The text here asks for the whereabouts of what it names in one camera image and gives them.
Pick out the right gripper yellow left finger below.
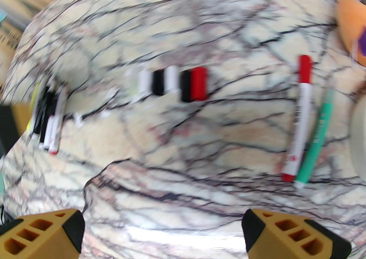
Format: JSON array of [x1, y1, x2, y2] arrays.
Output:
[[0, 209, 85, 259]]

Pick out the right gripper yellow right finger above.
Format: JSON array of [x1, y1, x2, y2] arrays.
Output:
[[242, 209, 352, 259]]

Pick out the black marker pens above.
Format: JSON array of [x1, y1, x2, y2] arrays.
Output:
[[49, 87, 68, 155]]

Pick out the green marker pen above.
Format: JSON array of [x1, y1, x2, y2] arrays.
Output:
[[294, 86, 335, 190]]

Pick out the red white marker pen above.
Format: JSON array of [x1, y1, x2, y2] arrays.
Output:
[[281, 55, 313, 183]]

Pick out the yellow highlighter pen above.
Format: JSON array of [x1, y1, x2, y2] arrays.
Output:
[[26, 80, 41, 134]]

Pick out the red pen cap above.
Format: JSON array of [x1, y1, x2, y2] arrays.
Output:
[[190, 67, 208, 101]]

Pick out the white pen cap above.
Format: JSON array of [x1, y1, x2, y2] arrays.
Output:
[[165, 66, 180, 93], [138, 70, 152, 94]]

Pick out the beige masking tape roll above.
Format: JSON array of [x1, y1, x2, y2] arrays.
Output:
[[349, 100, 366, 183]]

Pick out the orange fish toy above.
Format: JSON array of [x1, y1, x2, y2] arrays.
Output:
[[335, 0, 366, 67]]

